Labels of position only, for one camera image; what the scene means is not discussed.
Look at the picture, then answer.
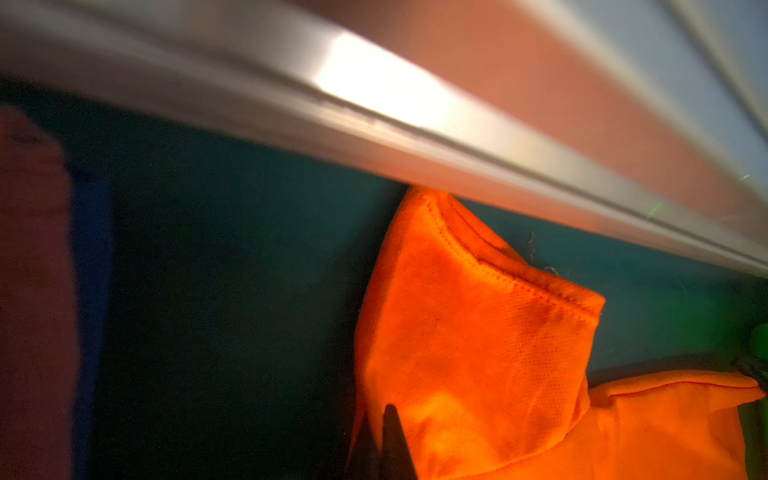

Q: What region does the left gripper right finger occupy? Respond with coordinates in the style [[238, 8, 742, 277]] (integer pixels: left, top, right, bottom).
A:
[[380, 404, 418, 480]]

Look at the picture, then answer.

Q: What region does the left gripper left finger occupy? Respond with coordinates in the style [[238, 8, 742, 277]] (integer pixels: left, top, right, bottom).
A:
[[344, 428, 380, 480]]

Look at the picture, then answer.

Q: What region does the orange t-shirt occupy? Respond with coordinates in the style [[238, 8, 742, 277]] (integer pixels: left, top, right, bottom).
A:
[[355, 187, 763, 479]]

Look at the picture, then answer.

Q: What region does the folded blue t-shirt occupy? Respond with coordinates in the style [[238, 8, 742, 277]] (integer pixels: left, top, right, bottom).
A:
[[68, 164, 114, 479]]

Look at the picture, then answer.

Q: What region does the folded pink t-shirt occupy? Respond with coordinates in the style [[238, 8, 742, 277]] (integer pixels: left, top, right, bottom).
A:
[[1, 107, 79, 479]]

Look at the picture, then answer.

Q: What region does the green plastic basket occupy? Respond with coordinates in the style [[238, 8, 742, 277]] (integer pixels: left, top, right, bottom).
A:
[[749, 323, 768, 360]]

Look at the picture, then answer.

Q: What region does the back aluminium frame rail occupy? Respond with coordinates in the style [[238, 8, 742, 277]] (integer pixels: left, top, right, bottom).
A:
[[1, 1, 767, 276]]

